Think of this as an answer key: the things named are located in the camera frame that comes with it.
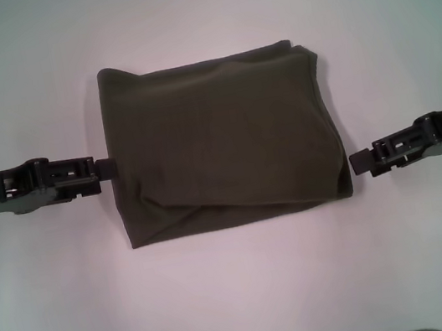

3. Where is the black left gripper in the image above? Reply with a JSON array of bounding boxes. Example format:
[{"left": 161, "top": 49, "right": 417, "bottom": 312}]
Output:
[{"left": 0, "top": 145, "right": 122, "bottom": 220}]

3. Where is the dark green printed T-shirt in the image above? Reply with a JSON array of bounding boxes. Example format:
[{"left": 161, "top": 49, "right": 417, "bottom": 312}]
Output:
[{"left": 93, "top": 30, "right": 358, "bottom": 251}]

